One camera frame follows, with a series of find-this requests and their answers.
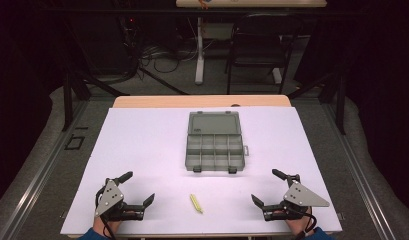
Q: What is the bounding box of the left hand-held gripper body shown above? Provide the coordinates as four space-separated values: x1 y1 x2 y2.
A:
93 178 146 223

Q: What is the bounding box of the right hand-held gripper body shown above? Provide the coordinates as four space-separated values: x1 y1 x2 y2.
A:
262 174 331 222

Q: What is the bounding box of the small yellow stick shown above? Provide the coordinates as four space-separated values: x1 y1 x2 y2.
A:
189 193 205 215

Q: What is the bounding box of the grey clear plastic organizer box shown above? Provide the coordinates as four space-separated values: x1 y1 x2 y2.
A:
184 110 250 175

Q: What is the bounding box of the person's left hand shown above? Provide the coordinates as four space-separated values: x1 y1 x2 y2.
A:
92 214 123 237

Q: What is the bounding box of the person's right hand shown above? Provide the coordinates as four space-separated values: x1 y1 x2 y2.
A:
284 207 315 237

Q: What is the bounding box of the white board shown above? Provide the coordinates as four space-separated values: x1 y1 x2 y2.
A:
59 106 343 236

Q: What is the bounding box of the black metal stand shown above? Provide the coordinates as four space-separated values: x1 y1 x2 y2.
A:
286 64 348 136
61 64 130 133

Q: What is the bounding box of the wooden table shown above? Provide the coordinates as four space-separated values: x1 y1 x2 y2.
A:
67 94 340 240

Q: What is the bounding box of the black chair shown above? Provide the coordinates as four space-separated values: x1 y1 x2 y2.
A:
224 13 305 96

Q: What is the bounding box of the dark equipment rack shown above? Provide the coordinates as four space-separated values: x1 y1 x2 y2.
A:
67 13 141 77

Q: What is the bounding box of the black horizontal bar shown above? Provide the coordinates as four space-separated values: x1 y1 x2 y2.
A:
38 7 371 16

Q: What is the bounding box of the white desk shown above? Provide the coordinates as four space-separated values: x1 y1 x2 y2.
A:
175 0 328 86

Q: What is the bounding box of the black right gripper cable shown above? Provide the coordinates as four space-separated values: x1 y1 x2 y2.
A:
293 205 319 240

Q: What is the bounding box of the aluminium floor rail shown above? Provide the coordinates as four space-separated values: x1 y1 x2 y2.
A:
0 99 90 240
321 102 399 240

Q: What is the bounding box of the bundle of floor cables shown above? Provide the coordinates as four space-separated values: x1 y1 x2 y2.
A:
137 41 215 75

